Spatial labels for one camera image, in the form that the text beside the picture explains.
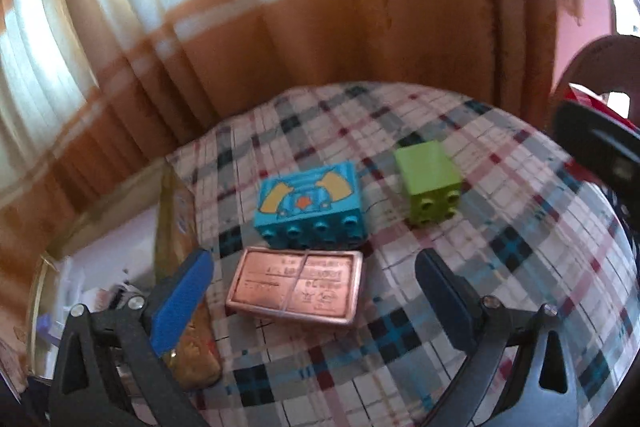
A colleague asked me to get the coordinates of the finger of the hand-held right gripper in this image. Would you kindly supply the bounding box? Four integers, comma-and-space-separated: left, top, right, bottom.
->
552, 101, 640, 188

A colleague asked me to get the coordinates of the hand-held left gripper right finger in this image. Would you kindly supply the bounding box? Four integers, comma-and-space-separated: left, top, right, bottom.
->
415, 248, 581, 427

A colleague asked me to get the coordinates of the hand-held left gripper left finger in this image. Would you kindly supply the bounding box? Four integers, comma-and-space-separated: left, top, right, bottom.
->
47, 249, 216, 427

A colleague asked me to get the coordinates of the gold metal tin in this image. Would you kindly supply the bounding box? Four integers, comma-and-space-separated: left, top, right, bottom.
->
25, 162, 223, 390

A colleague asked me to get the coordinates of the copper rectangular tin box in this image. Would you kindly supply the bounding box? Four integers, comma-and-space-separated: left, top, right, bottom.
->
225, 246, 366, 332

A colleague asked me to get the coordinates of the green toy brick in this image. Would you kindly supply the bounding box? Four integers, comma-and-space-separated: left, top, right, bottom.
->
394, 142, 463, 226

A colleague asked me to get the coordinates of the blue toy brick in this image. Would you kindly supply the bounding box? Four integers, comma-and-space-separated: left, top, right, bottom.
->
253, 162, 364, 250

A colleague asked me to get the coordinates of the brown wicker chair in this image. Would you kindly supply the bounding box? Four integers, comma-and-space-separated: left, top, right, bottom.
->
547, 34, 640, 108

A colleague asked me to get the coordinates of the plaid tablecloth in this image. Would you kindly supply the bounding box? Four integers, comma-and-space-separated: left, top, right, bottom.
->
165, 82, 640, 427

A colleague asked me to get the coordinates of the orange and cream curtain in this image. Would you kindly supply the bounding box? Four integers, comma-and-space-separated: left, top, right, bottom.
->
0, 0, 586, 258

